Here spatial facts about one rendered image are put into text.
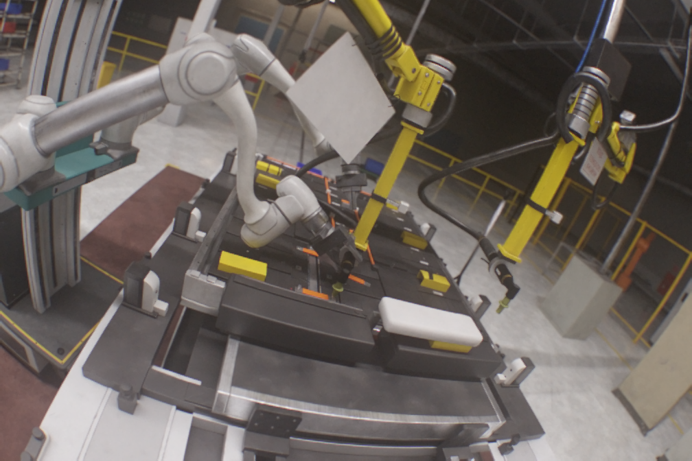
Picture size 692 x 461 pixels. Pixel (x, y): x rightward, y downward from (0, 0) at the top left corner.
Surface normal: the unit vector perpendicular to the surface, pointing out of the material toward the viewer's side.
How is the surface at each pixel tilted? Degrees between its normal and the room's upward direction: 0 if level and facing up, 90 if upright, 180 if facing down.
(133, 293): 90
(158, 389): 0
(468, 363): 90
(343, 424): 90
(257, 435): 0
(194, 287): 90
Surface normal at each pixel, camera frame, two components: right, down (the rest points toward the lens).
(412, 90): -0.69, -0.06
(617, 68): 0.11, 0.37
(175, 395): 0.39, -0.87
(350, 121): 0.60, 0.50
